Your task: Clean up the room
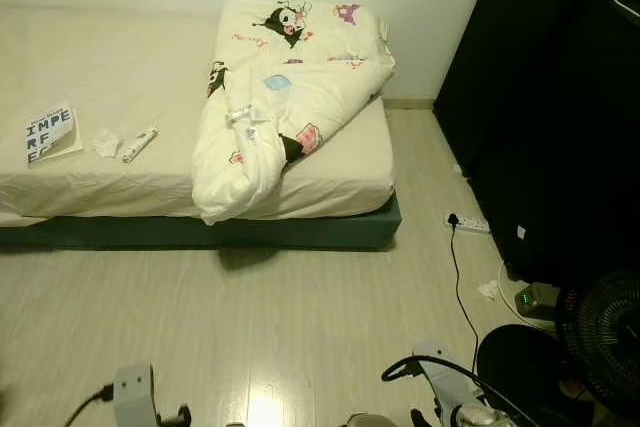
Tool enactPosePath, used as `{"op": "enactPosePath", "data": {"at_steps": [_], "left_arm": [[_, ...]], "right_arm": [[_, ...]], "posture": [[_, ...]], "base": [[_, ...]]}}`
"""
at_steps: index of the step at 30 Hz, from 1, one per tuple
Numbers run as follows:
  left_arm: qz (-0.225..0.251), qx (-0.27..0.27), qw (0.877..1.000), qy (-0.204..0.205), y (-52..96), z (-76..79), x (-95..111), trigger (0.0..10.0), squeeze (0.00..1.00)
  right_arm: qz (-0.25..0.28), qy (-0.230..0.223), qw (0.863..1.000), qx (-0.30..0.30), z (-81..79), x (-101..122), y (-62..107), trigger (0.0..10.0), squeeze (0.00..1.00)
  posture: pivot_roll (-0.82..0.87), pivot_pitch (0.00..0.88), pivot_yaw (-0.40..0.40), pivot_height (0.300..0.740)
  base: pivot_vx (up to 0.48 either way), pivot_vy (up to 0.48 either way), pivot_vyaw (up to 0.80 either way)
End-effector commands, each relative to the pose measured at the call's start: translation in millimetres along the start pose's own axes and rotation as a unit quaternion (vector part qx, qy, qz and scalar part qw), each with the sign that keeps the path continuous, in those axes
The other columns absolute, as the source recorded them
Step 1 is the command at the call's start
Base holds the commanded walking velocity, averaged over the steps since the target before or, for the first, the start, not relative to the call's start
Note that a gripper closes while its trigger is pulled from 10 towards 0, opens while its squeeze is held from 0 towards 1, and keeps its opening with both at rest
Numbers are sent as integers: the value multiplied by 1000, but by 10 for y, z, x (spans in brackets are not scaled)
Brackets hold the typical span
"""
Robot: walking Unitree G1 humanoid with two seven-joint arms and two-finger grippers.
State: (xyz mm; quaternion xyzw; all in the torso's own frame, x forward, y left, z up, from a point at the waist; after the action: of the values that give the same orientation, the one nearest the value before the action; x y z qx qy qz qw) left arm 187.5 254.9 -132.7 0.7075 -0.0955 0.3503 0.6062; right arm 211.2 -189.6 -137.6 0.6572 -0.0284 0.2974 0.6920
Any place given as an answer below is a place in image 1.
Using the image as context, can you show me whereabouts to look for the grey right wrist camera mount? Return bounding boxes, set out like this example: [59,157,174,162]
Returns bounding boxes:
[413,344,471,427]

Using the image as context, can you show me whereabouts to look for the cream sheeted mattress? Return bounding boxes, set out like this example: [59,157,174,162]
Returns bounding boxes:
[0,5,398,228]

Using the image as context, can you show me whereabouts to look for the white power strip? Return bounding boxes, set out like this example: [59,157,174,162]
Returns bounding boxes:
[444,212,491,235]

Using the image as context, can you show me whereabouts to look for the grey charger green light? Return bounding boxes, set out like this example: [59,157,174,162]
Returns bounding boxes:
[514,282,561,323]

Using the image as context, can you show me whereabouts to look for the black cabinet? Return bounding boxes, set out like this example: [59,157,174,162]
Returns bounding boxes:
[433,0,640,288]

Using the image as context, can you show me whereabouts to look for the black power cable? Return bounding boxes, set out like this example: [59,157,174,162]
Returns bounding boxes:
[449,217,482,373]

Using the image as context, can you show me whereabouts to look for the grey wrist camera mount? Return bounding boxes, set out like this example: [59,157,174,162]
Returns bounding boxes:
[112,364,159,427]
[413,344,471,427]

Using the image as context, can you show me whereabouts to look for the white book blue letters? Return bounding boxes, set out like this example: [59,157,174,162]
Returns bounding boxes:
[26,102,83,167]

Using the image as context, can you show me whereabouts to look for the white toothpaste tube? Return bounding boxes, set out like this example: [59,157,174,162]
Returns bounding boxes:
[122,127,160,164]

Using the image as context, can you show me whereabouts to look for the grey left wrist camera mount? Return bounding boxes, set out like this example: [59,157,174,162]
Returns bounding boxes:
[112,364,159,427]

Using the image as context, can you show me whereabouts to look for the black standing fan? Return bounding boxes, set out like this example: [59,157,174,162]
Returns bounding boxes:
[476,269,640,427]

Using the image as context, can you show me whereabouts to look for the cream cartoon print duvet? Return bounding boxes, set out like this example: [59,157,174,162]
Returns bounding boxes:
[191,0,396,226]

